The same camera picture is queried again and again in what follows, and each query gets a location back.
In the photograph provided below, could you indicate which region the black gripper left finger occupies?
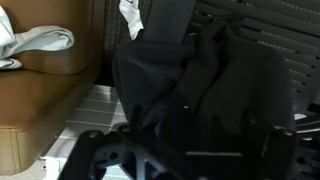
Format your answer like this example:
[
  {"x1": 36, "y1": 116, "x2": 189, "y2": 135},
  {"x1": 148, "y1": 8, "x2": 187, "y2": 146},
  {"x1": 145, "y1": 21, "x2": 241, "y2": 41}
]
[{"x1": 59, "y1": 104, "x2": 178, "y2": 180}]

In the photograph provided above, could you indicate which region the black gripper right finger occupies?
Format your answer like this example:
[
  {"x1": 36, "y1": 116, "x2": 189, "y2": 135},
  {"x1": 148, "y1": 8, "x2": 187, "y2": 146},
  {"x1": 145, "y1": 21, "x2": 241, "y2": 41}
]
[{"x1": 243, "y1": 111, "x2": 298, "y2": 180}]

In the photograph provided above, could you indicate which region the white crumpled cloth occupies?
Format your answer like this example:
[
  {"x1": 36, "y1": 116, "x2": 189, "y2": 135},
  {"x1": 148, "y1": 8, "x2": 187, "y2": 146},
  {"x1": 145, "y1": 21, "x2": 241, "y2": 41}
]
[{"x1": 0, "y1": 4, "x2": 76, "y2": 70}]

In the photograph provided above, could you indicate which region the black jersey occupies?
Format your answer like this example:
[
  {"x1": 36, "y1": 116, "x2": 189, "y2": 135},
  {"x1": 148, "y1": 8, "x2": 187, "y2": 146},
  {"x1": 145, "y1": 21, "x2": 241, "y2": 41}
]
[{"x1": 111, "y1": 19, "x2": 298, "y2": 158}]

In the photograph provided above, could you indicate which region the white wall radiator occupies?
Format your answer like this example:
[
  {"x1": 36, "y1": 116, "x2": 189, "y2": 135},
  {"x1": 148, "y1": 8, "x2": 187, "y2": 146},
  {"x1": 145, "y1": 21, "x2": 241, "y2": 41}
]
[{"x1": 39, "y1": 84, "x2": 134, "y2": 180}]

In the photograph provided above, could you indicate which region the small white hanging cloth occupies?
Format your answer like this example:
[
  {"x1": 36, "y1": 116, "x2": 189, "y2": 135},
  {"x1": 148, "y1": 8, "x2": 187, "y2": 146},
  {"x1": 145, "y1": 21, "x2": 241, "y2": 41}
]
[{"x1": 118, "y1": 0, "x2": 145, "y2": 41}]

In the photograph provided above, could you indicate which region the black mesh office chair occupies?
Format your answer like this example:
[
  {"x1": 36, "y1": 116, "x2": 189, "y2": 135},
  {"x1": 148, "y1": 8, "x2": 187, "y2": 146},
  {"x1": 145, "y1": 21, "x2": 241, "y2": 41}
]
[{"x1": 101, "y1": 0, "x2": 320, "y2": 180}]

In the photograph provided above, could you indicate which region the brown leather armchair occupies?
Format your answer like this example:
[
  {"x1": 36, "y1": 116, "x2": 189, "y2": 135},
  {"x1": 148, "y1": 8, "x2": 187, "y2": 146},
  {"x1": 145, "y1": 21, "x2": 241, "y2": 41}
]
[{"x1": 0, "y1": 0, "x2": 107, "y2": 177}]

